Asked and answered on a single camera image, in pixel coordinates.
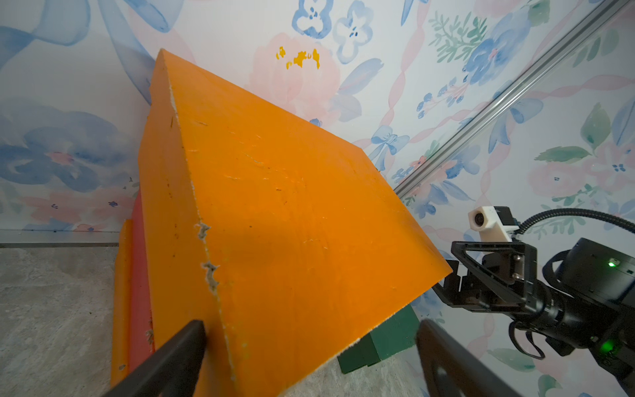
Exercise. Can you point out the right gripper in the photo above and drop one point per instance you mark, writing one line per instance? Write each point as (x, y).
(501, 278)

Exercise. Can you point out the right corner aluminium post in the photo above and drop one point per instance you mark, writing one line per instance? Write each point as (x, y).
(537, 71)

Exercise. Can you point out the orange shoebox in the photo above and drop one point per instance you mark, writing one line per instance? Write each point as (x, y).
(283, 239)
(121, 306)

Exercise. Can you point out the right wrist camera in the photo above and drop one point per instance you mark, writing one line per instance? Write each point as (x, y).
(495, 224)

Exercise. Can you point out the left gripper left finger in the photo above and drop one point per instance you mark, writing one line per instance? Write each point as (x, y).
(172, 371)

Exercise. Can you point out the green shoebox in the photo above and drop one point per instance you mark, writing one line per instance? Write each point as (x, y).
(395, 335)

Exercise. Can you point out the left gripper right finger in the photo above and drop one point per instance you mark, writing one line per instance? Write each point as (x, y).
(450, 370)

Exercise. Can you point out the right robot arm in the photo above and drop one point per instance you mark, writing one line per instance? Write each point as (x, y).
(582, 298)

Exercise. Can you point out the red shoebox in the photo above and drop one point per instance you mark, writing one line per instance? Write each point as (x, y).
(141, 335)

